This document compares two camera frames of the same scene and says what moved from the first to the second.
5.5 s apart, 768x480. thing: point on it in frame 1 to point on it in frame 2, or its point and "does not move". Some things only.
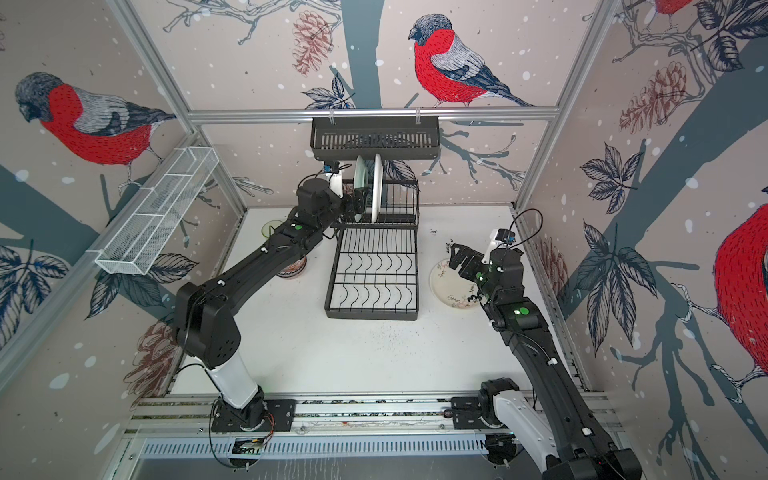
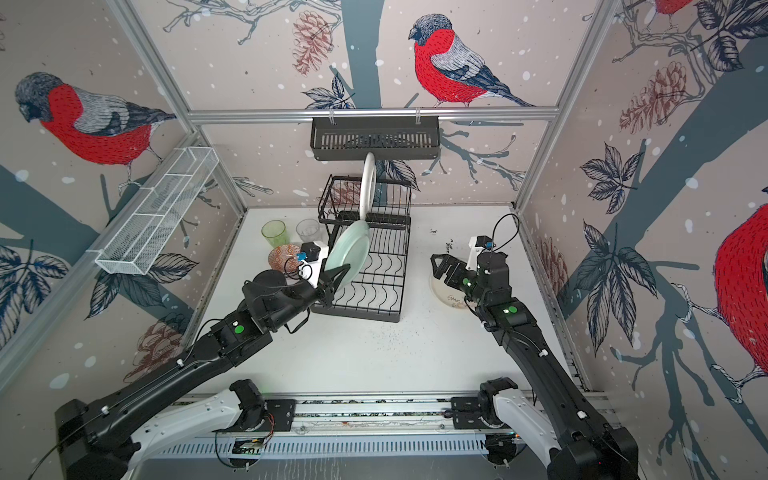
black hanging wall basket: (394, 138) does not move
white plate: (450, 287) does not move
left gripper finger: (359, 199) to (331, 278)
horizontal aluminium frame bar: (539, 114) does not move
